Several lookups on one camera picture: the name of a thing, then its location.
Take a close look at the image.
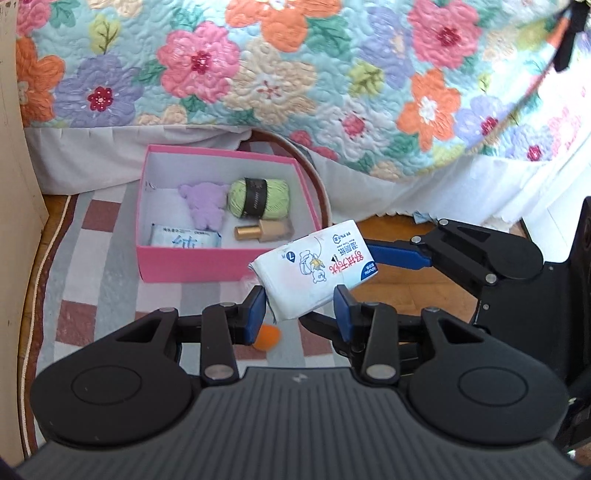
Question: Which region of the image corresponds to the pink cardboard box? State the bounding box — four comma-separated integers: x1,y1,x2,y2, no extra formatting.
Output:
135,144,323,283

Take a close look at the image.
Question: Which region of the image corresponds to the gold-capped beige bottle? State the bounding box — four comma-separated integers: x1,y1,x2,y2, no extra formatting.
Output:
233,219,295,243

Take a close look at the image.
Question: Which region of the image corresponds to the purple plush toy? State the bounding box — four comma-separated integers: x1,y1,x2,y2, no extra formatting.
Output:
178,182,230,232

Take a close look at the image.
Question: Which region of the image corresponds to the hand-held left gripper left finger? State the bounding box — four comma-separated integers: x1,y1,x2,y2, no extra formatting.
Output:
115,285,269,386

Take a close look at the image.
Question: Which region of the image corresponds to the round brown basin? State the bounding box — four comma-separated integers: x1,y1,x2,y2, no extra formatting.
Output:
238,129,332,227

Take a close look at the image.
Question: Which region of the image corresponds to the orange ball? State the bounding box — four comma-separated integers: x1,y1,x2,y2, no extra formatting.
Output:
252,323,282,352

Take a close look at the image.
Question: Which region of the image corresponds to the green yarn ball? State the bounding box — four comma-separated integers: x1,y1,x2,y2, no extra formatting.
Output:
226,178,291,219

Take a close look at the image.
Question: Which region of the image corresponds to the black strap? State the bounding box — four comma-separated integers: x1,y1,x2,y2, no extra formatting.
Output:
554,0,591,72

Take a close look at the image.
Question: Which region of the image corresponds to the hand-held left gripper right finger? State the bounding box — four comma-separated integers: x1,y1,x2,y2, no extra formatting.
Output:
333,285,490,384

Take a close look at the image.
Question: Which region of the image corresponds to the blue wet wipes pack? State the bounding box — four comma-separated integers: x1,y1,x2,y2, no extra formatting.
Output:
148,223,222,249

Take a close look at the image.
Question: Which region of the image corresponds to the floral quilt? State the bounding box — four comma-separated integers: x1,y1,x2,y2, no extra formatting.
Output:
16,0,591,183

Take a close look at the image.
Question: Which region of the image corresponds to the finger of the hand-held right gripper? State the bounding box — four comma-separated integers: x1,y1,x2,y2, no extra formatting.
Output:
365,219,498,287
299,311,352,356

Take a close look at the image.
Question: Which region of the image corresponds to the checkered rug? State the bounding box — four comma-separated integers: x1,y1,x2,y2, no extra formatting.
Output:
21,187,352,455

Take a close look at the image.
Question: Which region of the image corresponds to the beige wooden cabinet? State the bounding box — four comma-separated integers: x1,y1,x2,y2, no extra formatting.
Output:
0,0,49,464

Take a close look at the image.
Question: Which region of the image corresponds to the white tissue pack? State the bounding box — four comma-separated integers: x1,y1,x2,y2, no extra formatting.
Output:
249,220,380,323

